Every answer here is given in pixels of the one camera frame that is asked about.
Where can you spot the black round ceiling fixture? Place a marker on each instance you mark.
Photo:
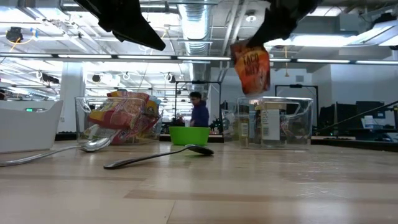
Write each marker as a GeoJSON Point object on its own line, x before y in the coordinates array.
{"type": "Point", "coordinates": [14, 34]}
{"type": "Point", "coordinates": [96, 78]}

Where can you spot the black diagonal bar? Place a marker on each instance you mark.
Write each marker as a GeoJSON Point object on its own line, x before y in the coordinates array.
{"type": "Point", "coordinates": [354, 116]}

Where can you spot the red yellow ramen packet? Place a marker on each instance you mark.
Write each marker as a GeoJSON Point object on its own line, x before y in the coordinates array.
{"type": "Point", "coordinates": [121, 112]}

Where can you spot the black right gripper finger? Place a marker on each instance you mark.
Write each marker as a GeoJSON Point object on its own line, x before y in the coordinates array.
{"type": "Point", "coordinates": [267, 31]}

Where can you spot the silver metal spoon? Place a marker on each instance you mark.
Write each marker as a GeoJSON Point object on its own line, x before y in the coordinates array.
{"type": "Point", "coordinates": [94, 144]}

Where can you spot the white rectangular dish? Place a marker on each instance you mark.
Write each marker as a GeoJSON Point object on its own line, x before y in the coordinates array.
{"type": "Point", "coordinates": [28, 130]}

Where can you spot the orange red noodle packet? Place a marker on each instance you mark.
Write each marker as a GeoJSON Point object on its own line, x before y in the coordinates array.
{"type": "Point", "coordinates": [96, 132]}

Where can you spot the black metal stand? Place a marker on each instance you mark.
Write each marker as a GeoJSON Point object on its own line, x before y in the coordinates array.
{"type": "Point", "coordinates": [199, 82]}
{"type": "Point", "coordinates": [295, 86]}

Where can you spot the clear plastic bin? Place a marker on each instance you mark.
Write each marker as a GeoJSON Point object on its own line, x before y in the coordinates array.
{"type": "Point", "coordinates": [298, 137]}
{"type": "Point", "coordinates": [81, 124]}

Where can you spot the blue ramen packet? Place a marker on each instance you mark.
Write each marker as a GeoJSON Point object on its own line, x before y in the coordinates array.
{"type": "Point", "coordinates": [153, 107]}

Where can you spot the brown snack packet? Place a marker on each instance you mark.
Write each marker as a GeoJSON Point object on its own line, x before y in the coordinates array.
{"type": "Point", "coordinates": [252, 68]}

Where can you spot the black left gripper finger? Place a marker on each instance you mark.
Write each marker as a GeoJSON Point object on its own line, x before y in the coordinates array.
{"type": "Point", "coordinates": [140, 34]}

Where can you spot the black spoon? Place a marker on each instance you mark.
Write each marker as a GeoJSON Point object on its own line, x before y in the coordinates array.
{"type": "Point", "coordinates": [140, 159]}

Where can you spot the person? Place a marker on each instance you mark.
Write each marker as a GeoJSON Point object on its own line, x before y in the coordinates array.
{"type": "Point", "coordinates": [199, 113]}

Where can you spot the black-lid spice jar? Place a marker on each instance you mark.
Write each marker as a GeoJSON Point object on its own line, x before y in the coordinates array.
{"type": "Point", "coordinates": [244, 127]}

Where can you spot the black computer monitor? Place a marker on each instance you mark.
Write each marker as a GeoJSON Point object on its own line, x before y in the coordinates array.
{"type": "Point", "coordinates": [327, 113]}
{"type": "Point", "coordinates": [371, 107]}

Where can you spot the tan-lid spice jar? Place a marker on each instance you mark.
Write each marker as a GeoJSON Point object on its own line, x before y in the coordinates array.
{"type": "Point", "coordinates": [270, 124]}

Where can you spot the green plastic bowl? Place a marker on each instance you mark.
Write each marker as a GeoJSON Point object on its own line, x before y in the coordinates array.
{"type": "Point", "coordinates": [189, 136]}

